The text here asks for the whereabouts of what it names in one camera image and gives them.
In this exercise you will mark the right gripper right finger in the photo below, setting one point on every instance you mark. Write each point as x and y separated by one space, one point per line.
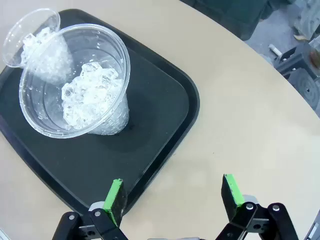
232 195

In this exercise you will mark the clear plastic cup with ice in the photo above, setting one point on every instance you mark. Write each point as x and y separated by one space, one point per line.
30 45
82 100

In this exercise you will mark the black round base plate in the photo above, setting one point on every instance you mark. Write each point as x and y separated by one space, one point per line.
306 87

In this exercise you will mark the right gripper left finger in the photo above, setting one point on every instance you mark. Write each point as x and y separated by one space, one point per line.
112 200

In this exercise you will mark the black plastic serving tray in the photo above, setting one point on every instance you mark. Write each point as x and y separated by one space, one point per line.
150 112

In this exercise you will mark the black metal stand foot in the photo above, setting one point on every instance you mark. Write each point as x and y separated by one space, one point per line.
297 57

